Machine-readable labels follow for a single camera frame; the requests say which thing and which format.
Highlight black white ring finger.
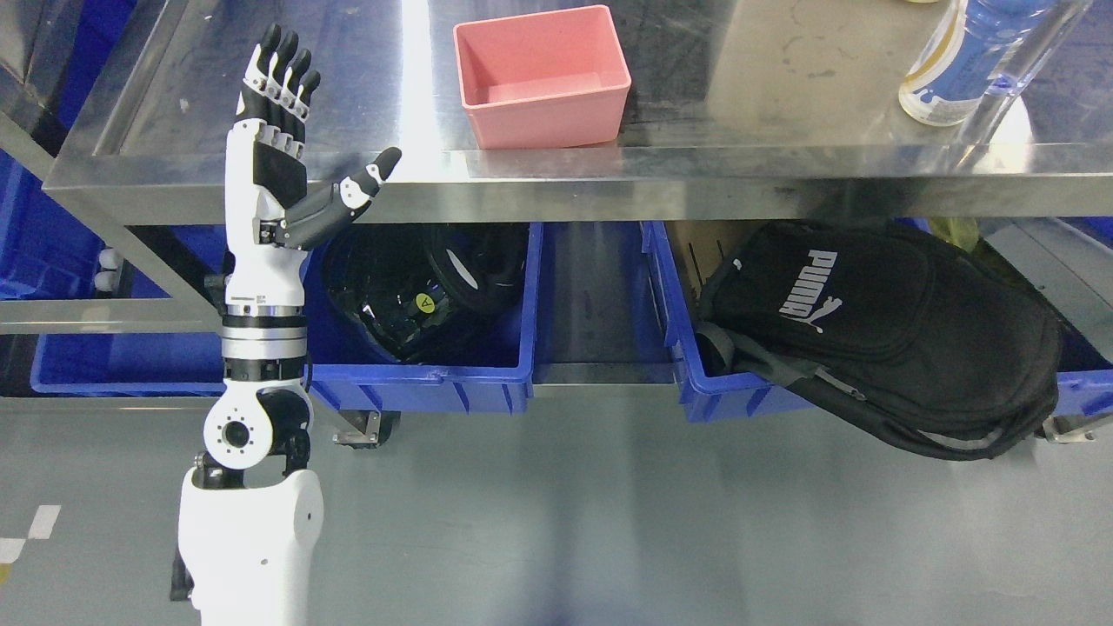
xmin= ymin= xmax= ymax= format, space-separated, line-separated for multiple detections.
xmin=257 ymin=32 xmax=299 ymax=131

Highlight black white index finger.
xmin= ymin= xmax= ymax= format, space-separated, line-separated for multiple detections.
xmin=289 ymin=70 xmax=321 ymax=157

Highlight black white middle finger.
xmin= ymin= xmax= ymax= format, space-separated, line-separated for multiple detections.
xmin=275 ymin=49 xmax=311 ymax=134

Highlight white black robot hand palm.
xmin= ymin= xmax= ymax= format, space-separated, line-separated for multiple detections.
xmin=225 ymin=120 xmax=307 ymax=309

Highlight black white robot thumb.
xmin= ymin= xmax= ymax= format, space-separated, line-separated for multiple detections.
xmin=280 ymin=147 xmax=403 ymax=250

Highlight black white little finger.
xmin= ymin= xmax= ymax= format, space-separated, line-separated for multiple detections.
xmin=238 ymin=23 xmax=282 ymax=123

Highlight pink plastic storage box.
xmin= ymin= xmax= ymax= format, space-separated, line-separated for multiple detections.
xmin=453 ymin=4 xmax=632 ymax=150

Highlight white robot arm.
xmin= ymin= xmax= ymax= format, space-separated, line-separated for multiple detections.
xmin=174 ymin=25 xmax=402 ymax=625

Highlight black helmet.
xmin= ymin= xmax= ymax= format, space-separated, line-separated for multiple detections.
xmin=319 ymin=223 xmax=530 ymax=364

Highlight blue bin with black helmet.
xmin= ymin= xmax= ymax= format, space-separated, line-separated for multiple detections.
xmin=303 ymin=223 xmax=543 ymax=415

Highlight blue bin far left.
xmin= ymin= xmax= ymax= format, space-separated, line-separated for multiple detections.
xmin=1 ymin=155 xmax=223 ymax=397

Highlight stainless steel cart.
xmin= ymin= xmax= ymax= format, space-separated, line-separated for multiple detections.
xmin=3 ymin=1 xmax=1110 ymax=359

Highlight blue bin with backpack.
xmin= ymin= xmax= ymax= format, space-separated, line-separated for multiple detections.
xmin=641 ymin=219 xmax=1112 ymax=423

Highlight black Puma backpack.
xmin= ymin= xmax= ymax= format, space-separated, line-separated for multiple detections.
xmin=695 ymin=219 xmax=1062 ymax=461

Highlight plastic bottle blue label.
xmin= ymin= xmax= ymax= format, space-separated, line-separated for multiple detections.
xmin=897 ymin=1 xmax=1054 ymax=127

